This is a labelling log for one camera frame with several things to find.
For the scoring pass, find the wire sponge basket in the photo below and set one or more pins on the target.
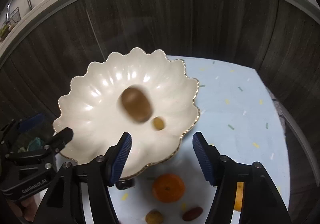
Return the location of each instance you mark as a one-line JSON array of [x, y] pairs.
[[7, 27]]

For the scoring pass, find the white scalloped ceramic bowl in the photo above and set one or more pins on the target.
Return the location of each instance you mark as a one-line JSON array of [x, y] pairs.
[[146, 95]]

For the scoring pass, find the left hand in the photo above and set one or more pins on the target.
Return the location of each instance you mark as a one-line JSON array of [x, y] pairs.
[[28, 208]]

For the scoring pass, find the light blue patterned cloth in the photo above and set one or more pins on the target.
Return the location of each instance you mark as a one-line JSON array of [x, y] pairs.
[[238, 116]]

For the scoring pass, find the brown kiwi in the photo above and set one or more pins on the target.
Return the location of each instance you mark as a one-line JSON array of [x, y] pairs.
[[136, 104]]

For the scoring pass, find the orange mandarin near bowl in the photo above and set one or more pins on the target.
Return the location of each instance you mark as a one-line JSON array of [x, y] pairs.
[[168, 188]]

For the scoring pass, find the yellow brown mango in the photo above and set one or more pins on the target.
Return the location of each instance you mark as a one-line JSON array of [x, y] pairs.
[[239, 196]]

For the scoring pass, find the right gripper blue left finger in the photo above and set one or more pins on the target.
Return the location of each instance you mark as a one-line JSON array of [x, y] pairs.
[[117, 157]]

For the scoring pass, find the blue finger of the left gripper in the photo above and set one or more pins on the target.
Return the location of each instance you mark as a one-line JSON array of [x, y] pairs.
[[32, 122]]

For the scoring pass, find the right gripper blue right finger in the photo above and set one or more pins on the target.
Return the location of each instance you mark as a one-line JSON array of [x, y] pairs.
[[208, 158]]

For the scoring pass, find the tan longan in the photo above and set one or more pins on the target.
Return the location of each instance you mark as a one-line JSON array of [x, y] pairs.
[[154, 217], [158, 123]]

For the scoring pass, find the chrome kitchen faucet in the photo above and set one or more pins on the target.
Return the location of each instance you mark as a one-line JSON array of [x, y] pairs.
[[13, 4]]

